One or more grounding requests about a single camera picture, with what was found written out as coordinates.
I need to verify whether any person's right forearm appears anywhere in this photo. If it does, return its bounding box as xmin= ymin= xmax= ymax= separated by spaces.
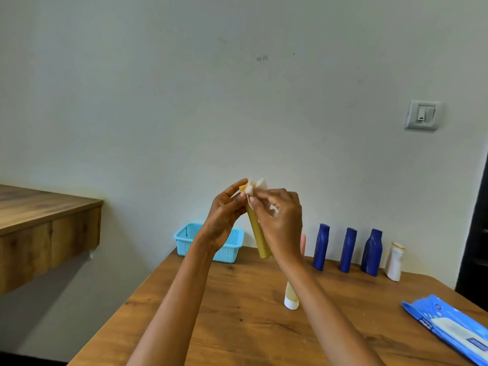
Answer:
xmin=274 ymin=255 xmax=386 ymax=366

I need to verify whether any person's right hand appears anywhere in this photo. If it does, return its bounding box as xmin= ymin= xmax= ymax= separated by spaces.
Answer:
xmin=248 ymin=188 xmax=304 ymax=263

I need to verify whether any slim dark blue bottle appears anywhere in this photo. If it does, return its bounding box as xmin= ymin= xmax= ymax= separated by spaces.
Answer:
xmin=312 ymin=223 xmax=331 ymax=272
xmin=339 ymin=227 xmax=358 ymax=274

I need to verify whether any blue wet wipes pack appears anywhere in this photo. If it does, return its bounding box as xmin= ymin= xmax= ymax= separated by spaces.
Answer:
xmin=401 ymin=294 xmax=488 ymax=366

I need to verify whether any person's left hand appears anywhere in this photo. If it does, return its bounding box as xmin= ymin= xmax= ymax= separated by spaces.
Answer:
xmin=198 ymin=178 xmax=249 ymax=253

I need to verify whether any wide dark blue bottle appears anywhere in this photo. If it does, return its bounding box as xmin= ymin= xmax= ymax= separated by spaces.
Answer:
xmin=360 ymin=229 xmax=383 ymax=278

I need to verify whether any wooden side desk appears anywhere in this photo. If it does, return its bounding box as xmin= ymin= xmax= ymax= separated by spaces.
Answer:
xmin=0 ymin=184 xmax=104 ymax=298

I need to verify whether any wooden table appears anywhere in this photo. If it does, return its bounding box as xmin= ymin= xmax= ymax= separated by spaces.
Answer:
xmin=67 ymin=246 xmax=488 ymax=366

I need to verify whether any beige bottle with white cap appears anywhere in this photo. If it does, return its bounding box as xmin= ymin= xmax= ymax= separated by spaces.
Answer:
xmin=283 ymin=280 xmax=300 ymax=311

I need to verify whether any person's left forearm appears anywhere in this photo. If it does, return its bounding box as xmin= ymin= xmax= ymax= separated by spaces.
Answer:
xmin=126 ymin=234 xmax=218 ymax=366

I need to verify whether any black door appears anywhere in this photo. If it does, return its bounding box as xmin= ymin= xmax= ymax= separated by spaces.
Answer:
xmin=454 ymin=152 xmax=488 ymax=313

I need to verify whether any yellow bottle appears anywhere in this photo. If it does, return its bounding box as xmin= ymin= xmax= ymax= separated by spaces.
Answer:
xmin=239 ymin=185 xmax=273 ymax=260

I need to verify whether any light blue plastic basket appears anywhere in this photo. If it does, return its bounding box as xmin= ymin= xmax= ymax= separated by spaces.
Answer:
xmin=173 ymin=223 xmax=245 ymax=264

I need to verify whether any grey wall light switch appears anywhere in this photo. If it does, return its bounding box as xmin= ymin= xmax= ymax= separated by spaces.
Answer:
xmin=404 ymin=100 xmax=442 ymax=131

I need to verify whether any white wipe cloth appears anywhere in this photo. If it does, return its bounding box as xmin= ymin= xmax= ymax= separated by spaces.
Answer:
xmin=243 ymin=178 xmax=279 ymax=216

